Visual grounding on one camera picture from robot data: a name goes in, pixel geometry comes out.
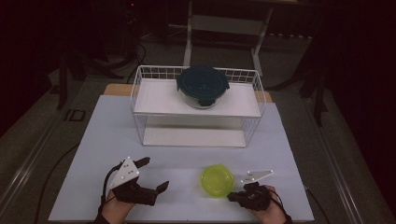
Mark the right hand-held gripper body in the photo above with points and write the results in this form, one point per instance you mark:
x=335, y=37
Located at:
x=253, y=194

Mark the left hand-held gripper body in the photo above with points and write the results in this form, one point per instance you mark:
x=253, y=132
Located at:
x=127, y=179

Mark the glass container with blue lid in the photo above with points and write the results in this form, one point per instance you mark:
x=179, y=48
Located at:
x=202, y=82

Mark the person's right hand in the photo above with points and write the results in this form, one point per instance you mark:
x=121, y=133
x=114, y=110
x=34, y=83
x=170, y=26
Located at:
x=269, y=213

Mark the person's left hand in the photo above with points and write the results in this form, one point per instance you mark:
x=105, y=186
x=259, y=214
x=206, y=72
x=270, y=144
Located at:
x=116, y=210

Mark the black metal stand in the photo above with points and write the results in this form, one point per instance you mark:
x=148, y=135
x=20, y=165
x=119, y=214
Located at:
x=63, y=84
x=317, y=96

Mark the white metal table frame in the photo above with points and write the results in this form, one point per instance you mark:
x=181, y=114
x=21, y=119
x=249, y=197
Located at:
x=224, y=26

